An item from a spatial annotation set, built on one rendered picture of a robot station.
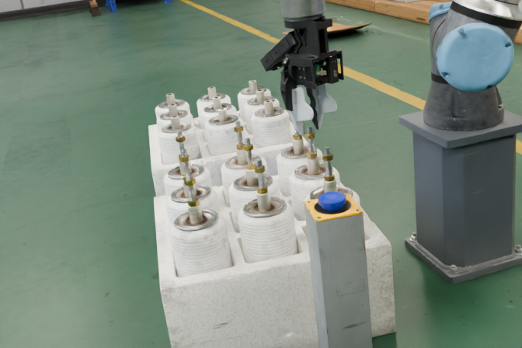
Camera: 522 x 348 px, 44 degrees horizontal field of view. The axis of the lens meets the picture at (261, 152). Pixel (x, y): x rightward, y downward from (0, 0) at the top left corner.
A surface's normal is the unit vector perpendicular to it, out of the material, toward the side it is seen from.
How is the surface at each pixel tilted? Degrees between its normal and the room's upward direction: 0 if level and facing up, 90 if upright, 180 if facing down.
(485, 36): 97
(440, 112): 72
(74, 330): 0
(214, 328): 90
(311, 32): 90
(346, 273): 90
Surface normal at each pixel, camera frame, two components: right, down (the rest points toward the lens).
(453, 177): -0.46, 0.36
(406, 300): -0.12, -0.93
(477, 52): -0.20, 0.47
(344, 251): 0.18, 0.32
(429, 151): -0.95, 0.21
